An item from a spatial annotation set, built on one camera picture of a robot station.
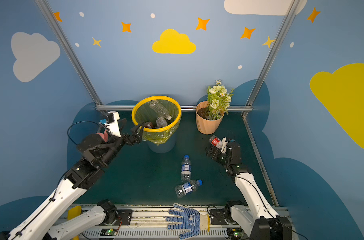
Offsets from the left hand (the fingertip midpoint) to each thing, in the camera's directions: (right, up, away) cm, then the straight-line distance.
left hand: (135, 120), depth 60 cm
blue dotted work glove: (+24, -49, +13) cm, 56 cm away
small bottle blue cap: (+21, -27, +26) cm, 43 cm away
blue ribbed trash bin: (+7, -17, +44) cm, 47 cm away
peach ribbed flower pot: (+35, -2, +40) cm, 53 cm away
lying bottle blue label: (+20, -38, +22) cm, 48 cm away
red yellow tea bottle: (-1, -1, +31) cm, 31 cm away
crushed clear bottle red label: (+41, -12, +38) cm, 57 cm away
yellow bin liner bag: (-5, +6, +28) cm, 29 cm away
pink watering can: (-31, -8, +35) cm, 47 cm away
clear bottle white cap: (+6, 0, +29) cm, 30 cm away
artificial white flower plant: (+42, +15, +31) cm, 54 cm away
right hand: (+36, -15, +24) cm, 46 cm away
